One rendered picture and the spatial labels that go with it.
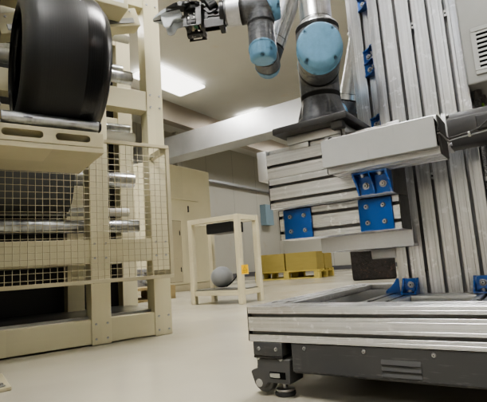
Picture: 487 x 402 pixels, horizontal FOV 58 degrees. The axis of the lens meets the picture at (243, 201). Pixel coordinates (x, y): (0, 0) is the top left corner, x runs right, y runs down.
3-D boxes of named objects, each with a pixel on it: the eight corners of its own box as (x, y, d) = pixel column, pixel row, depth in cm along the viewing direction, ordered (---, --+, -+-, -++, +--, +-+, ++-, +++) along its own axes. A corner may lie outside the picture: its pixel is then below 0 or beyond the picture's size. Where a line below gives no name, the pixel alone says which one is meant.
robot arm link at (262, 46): (280, 70, 128) (276, 34, 129) (276, 52, 117) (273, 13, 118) (253, 73, 129) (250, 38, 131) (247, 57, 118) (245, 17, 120)
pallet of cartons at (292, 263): (339, 274, 903) (336, 250, 911) (316, 278, 818) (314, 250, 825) (277, 277, 984) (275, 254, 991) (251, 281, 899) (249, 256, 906)
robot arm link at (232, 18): (237, -10, 122) (242, 9, 129) (221, -7, 122) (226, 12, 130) (238, 13, 120) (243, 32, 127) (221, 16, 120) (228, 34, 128)
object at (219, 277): (243, 304, 386) (237, 213, 397) (191, 305, 419) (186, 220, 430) (264, 300, 414) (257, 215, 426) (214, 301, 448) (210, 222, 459)
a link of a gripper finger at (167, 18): (149, 27, 124) (181, 22, 123) (149, 9, 126) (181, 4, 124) (153, 34, 127) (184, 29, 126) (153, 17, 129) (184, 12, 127)
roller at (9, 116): (-3, 120, 149) (-3, 107, 149) (-5, 124, 152) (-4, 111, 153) (101, 131, 168) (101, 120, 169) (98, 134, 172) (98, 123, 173)
